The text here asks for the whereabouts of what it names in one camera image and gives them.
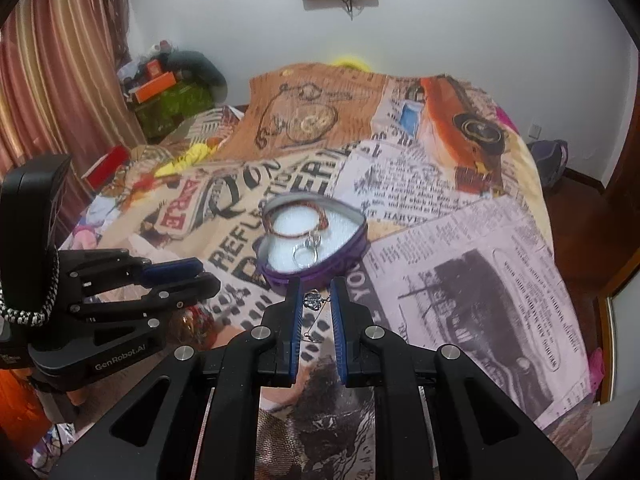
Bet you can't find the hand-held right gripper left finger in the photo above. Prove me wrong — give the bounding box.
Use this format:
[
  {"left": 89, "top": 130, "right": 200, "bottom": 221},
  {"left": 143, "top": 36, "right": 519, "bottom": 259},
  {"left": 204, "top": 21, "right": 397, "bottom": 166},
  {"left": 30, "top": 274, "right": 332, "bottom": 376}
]
[{"left": 48, "top": 278, "right": 306, "bottom": 480}]

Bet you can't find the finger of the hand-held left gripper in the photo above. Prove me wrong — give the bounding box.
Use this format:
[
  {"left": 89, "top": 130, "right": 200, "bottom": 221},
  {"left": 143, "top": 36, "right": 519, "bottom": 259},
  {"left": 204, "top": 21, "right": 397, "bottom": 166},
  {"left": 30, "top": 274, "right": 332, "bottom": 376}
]
[
  {"left": 72, "top": 273, "right": 222, "bottom": 320},
  {"left": 59, "top": 248, "right": 204, "bottom": 294}
]

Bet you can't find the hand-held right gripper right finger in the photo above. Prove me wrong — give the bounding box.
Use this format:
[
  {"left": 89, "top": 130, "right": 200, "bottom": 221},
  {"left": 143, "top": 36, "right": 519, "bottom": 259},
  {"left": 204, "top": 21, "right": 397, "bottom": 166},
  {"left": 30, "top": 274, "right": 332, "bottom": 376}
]
[{"left": 329, "top": 276, "right": 581, "bottom": 480}]

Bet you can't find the silver pendant necklace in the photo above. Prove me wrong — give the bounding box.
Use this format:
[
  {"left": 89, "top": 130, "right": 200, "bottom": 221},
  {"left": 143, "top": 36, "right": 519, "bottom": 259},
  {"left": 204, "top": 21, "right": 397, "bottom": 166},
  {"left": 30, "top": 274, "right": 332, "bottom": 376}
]
[{"left": 302, "top": 289, "right": 332, "bottom": 345}]

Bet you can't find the purple heart-shaped jewelry box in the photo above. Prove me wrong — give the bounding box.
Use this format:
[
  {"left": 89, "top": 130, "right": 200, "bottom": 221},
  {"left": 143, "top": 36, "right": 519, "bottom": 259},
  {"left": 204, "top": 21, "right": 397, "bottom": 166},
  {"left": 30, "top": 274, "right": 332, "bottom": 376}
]
[{"left": 257, "top": 193, "right": 369, "bottom": 291}]

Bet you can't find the red box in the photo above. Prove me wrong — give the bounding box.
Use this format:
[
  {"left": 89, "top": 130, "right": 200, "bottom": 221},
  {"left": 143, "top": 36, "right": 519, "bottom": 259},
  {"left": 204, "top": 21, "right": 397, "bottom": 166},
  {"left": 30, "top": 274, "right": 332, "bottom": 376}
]
[{"left": 81, "top": 145, "right": 131, "bottom": 189}]

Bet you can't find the yellow cloth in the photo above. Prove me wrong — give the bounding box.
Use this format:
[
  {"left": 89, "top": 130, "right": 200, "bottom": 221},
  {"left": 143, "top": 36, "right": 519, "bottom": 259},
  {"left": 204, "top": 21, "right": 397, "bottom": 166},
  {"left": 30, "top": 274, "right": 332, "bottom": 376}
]
[{"left": 154, "top": 142, "right": 209, "bottom": 177}]

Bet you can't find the striped pink curtain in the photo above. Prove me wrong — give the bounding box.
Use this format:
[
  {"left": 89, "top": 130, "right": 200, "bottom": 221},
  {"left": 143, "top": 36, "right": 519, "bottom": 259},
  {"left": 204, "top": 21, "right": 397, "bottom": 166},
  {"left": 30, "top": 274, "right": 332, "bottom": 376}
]
[{"left": 0, "top": 0, "right": 149, "bottom": 248}]

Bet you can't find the newspaper printed blanket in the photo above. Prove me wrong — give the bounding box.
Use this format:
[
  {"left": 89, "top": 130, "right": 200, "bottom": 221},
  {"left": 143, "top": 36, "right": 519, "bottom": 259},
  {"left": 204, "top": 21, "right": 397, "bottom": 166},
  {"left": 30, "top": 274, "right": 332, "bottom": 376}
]
[{"left": 59, "top": 62, "right": 594, "bottom": 480}]

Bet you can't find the green bag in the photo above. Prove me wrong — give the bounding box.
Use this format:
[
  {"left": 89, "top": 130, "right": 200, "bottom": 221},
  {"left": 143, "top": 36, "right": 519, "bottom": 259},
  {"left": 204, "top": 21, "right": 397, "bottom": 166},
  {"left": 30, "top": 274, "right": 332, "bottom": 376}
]
[{"left": 134, "top": 82, "right": 217, "bottom": 142}]

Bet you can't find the orange box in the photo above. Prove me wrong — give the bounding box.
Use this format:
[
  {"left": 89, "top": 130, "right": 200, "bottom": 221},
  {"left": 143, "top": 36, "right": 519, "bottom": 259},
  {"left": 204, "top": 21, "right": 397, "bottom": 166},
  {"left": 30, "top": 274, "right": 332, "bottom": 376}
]
[{"left": 130, "top": 70, "right": 177, "bottom": 104}]

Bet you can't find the dark grey cloth bundle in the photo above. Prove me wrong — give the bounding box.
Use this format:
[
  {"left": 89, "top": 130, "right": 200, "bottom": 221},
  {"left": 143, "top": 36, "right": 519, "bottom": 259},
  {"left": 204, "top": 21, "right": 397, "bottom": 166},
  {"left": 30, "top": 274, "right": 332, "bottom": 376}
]
[{"left": 167, "top": 49, "right": 227, "bottom": 87}]

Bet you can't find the pink cloth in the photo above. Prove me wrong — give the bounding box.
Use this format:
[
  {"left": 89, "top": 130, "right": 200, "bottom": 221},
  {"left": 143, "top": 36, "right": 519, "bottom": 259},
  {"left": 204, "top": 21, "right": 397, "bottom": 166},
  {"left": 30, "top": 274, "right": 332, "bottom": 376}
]
[{"left": 589, "top": 349, "right": 607, "bottom": 402}]

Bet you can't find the purple grey backpack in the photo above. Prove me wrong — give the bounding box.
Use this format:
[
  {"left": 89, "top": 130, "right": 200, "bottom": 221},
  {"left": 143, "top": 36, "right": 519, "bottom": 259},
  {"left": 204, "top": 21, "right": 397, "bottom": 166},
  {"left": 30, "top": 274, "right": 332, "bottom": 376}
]
[{"left": 527, "top": 139, "right": 569, "bottom": 189}]

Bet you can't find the silver ring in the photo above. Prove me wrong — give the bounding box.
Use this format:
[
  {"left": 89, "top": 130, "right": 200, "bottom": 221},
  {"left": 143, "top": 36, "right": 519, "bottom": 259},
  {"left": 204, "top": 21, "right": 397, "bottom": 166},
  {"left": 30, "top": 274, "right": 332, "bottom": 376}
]
[{"left": 292, "top": 233, "right": 322, "bottom": 267}]

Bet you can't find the braided black white cord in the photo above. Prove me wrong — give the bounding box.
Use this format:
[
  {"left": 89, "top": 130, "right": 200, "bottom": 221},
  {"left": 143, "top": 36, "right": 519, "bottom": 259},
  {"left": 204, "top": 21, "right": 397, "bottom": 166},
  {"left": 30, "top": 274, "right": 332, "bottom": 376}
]
[{"left": 0, "top": 246, "right": 62, "bottom": 329}]

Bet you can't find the red braided bracelet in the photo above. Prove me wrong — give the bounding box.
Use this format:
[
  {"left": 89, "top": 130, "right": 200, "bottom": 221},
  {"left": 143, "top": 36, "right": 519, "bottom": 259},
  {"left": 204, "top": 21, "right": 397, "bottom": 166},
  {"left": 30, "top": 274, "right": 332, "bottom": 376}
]
[{"left": 264, "top": 199, "right": 329, "bottom": 239}]

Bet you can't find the black hanging cable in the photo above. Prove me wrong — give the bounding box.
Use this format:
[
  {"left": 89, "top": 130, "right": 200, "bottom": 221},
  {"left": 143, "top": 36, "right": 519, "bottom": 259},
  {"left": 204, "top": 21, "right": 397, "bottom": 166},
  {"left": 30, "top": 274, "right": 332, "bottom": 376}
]
[{"left": 339, "top": 0, "right": 367, "bottom": 22}]

